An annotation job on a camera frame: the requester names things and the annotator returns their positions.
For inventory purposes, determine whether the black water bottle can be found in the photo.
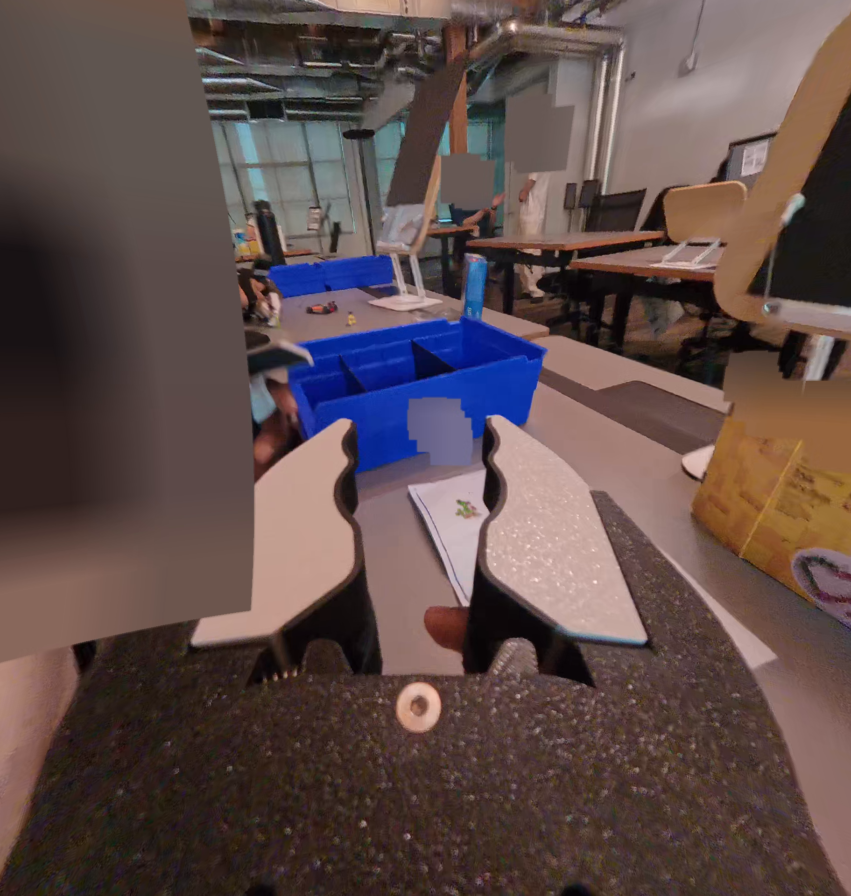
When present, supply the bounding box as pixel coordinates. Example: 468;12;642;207
252;199;288;267

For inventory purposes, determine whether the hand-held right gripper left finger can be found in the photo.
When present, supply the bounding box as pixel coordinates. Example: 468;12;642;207
190;419;383;674

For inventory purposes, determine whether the blue drink can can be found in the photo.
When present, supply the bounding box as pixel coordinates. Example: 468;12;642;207
462;253;489;323

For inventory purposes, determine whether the black office chair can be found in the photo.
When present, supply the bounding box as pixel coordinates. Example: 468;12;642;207
583;188;649;235

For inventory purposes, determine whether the person's beige clothing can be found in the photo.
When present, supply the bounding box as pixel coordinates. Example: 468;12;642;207
0;647;83;813

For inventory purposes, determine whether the white instruction booklet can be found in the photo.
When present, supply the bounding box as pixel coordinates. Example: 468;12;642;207
408;469;776;666

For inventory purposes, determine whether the person's right hand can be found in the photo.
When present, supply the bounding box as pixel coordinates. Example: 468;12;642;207
424;604;470;653

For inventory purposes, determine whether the grey desk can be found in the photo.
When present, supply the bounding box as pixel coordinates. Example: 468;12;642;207
278;283;551;344
253;336;851;896

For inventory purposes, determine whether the wall notice board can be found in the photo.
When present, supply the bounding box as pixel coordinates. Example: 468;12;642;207
725;132;778;189

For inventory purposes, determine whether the metal ventilation duct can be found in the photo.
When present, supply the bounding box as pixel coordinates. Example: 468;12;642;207
467;20;626;197

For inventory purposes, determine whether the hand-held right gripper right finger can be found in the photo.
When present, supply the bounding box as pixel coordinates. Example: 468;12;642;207
464;414;650;686

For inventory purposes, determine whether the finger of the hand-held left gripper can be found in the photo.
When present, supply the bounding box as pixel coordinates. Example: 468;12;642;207
246;330;316;373

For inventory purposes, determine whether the yellow and lilac product box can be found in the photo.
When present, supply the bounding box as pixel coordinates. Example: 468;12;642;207
691;416;851;629

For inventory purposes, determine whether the blue divided plastic bin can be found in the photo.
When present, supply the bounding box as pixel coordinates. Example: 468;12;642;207
287;317;547;475

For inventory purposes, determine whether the wooden table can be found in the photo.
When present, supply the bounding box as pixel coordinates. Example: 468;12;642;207
466;230;668;316
569;245;731;351

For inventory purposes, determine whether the person's left hand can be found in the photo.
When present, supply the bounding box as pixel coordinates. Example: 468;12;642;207
253;381;303;482

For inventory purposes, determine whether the wooden post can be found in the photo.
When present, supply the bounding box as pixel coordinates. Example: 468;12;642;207
445;21;470;158

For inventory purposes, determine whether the plywood panel on white stand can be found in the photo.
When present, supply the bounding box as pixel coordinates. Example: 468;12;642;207
681;0;851;484
375;66;470;314
651;180;750;269

